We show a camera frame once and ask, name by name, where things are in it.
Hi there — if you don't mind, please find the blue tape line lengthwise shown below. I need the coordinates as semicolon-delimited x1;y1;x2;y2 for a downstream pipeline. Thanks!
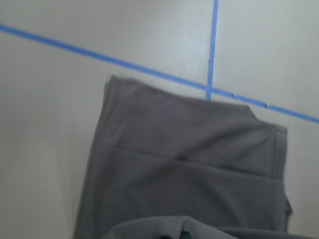
206;0;219;100

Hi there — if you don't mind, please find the dark brown t-shirt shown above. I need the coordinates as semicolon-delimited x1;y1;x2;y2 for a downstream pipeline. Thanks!
72;75;319;239

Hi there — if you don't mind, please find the blue tape line crosswise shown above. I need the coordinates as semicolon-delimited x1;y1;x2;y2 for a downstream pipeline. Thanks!
0;24;319;124

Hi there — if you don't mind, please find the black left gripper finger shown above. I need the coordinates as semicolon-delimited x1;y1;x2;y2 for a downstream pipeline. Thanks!
179;231;191;239

